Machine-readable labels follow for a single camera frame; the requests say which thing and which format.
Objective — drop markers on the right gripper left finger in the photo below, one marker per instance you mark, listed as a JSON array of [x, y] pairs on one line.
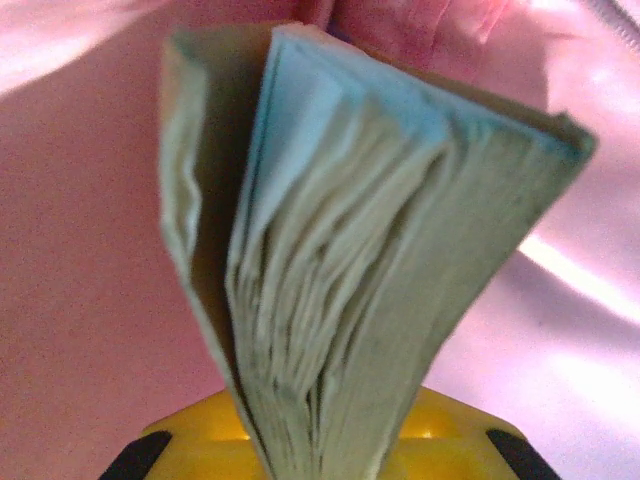
[[200, 440]]

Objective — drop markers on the pink backpack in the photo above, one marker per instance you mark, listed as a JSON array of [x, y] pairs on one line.
[[75, 250]]

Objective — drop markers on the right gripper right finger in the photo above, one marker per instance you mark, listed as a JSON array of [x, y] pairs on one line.
[[450, 450]]

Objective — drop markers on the brown cover book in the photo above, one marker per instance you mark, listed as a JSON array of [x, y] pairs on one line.
[[350, 250]]

